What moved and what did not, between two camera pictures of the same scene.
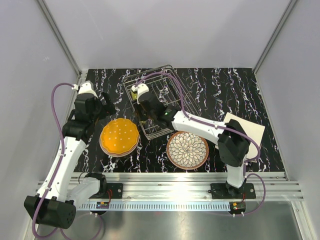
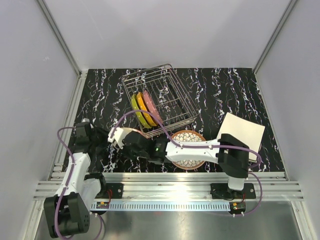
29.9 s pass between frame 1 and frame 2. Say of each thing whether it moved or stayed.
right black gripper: moved
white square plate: stayed
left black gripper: moved
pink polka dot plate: moved
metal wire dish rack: stayed
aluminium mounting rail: stayed
